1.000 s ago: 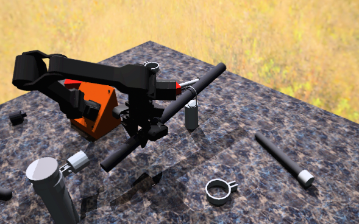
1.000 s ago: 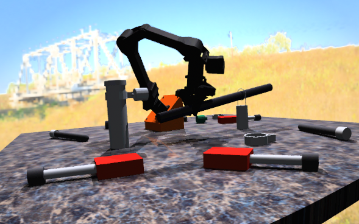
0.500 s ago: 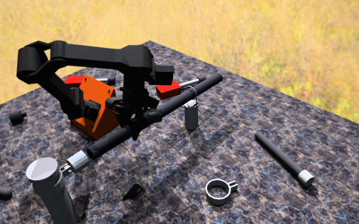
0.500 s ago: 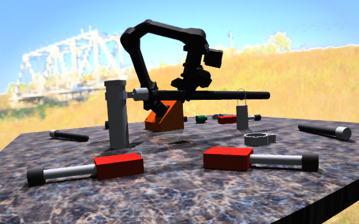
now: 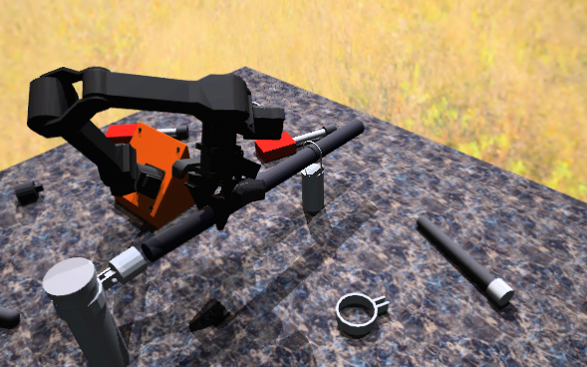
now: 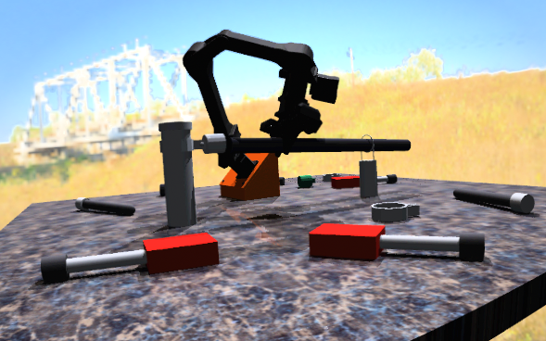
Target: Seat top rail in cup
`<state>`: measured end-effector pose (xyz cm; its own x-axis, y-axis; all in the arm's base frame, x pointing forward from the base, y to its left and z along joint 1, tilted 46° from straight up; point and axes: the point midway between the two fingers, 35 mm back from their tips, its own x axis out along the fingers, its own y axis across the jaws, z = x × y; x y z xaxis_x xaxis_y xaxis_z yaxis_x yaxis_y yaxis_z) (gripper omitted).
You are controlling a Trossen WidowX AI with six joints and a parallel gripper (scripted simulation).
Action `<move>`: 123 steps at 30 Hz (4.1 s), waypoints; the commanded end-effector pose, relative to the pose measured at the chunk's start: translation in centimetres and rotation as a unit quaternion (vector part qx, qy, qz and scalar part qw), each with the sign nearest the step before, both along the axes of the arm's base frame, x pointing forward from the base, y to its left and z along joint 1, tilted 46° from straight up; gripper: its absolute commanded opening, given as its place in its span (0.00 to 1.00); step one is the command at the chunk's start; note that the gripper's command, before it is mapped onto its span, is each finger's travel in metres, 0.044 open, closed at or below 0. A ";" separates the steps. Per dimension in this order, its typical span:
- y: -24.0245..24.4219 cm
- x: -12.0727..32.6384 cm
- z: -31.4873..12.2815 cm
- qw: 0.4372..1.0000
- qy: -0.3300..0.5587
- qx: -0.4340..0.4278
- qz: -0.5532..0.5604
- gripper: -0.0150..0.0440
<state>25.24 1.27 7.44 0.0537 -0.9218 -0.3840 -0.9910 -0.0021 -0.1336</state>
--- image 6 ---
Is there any grey metal ring clamp with two tabs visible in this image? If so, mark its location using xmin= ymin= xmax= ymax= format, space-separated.
xmin=323 ymin=174 xmax=340 ymax=182
xmin=372 ymin=202 xmax=420 ymax=222

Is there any green cylinder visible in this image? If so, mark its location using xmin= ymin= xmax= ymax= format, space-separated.
xmin=298 ymin=175 xmax=315 ymax=188

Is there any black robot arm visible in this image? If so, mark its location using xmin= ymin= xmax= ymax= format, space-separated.
xmin=182 ymin=30 xmax=339 ymax=179

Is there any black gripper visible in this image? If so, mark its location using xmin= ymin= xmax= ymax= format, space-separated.
xmin=260 ymin=89 xmax=322 ymax=155

